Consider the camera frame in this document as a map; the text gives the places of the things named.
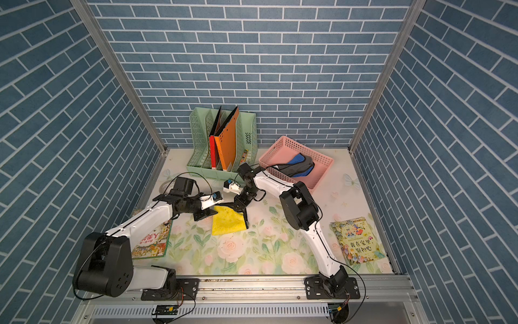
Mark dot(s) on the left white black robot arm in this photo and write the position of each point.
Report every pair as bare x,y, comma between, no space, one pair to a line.
105,265

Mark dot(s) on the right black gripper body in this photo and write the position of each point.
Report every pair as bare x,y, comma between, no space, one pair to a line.
246,197

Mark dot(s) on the aluminium mounting rail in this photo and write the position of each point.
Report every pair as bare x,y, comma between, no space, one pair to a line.
273,289

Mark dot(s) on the pink plastic basket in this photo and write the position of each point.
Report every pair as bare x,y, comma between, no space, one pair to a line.
285,149

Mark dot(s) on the orange folder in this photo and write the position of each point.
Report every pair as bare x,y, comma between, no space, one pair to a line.
225,140

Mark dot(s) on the left picture book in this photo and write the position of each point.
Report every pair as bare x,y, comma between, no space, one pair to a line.
154,244

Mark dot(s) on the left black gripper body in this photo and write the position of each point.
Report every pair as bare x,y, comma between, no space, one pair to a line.
193,205

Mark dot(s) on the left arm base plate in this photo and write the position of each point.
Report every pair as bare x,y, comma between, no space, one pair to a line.
183,289

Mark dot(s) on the yellow dishcloth black trim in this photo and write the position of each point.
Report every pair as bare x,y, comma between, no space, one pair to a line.
227,221

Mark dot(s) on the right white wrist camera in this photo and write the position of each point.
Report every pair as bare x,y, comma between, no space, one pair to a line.
231,186

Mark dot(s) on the blue grey dishcloth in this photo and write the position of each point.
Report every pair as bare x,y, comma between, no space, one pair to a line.
299,166

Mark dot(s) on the picture book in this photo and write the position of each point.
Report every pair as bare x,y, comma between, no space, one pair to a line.
357,241
154,244

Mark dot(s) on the small items in organizer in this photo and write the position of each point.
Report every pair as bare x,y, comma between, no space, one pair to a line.
244,157

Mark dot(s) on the red black folder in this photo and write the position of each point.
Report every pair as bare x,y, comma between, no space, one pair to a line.
214,155

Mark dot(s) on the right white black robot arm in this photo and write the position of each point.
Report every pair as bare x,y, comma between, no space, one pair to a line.
301,212

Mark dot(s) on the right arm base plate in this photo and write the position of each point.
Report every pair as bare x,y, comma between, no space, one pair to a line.
318,287

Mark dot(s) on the green plastic file organizer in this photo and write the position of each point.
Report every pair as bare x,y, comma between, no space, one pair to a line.
201,122

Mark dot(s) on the grey slotted cable duct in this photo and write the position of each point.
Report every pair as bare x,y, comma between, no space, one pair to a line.
214,311

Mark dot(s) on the right picture book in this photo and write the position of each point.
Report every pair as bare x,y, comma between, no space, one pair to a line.
357,241

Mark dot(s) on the clear tape roll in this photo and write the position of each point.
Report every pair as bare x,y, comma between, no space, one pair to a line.
166,187

